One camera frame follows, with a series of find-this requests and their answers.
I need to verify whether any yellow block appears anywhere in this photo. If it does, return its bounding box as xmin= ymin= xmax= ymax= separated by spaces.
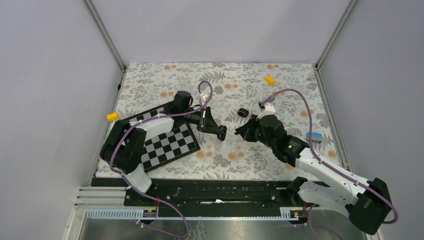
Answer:
xmin=106 ymin=112 xmax=120 ymax=122
xmin=265 ymin=75 xmax=275 ymax=86

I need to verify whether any black earbud charging case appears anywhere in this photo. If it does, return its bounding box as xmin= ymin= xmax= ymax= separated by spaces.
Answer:
xmin=217 ymin=125 xmax=227 ymax=142

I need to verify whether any yellow block left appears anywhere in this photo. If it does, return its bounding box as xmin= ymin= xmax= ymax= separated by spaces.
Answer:
xmin=106 ymin=112 xmax=120 ymax=122

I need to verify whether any black oval case lid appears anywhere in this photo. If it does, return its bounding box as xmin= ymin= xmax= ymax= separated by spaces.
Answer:
xmin=237 ymin=108 xmax=249 ymax=118

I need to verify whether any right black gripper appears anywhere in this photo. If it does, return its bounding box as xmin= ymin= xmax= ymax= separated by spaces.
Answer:
xmin=236 ymin=114 xmax=276 ymax=150

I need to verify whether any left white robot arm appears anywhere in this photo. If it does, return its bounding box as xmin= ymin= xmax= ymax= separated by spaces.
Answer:
xmin=99 ymin=91 xmax=227 ymax=206

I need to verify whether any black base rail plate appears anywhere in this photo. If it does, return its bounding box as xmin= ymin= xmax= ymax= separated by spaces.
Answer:
xmin=123 ymin=178 xmax=321 ymax=219

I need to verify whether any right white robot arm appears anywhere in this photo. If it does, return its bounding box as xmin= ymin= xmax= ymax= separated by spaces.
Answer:
xmin=235 ymin=115 xmax=392 ymax=235

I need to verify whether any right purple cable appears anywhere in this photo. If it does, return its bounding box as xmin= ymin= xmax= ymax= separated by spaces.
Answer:
xmin=258 ymin=88 xmax=400 ymax=240

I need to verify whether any floral patterned table mat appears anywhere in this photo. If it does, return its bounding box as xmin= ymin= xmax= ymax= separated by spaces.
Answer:
xmin=114 ymin=63 xmax=342 ymax=181

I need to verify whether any black white checkerboard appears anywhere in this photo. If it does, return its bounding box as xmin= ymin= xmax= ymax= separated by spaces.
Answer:
xmin=141 ymin=123 xmax=201 ymax=173

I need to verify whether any yellow block far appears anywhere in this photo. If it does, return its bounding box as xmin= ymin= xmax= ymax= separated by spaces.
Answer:
xmin=265 ymin=75 xmax=275 ymax=86

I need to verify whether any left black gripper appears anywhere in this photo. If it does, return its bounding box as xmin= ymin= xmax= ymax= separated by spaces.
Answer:
xmin=182 ymin=106 xmax=222 ymax=135

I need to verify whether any blue white eraser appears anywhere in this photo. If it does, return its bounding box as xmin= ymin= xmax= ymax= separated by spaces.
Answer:
xmin=305 ymin=132 xmax=324 ymax=142

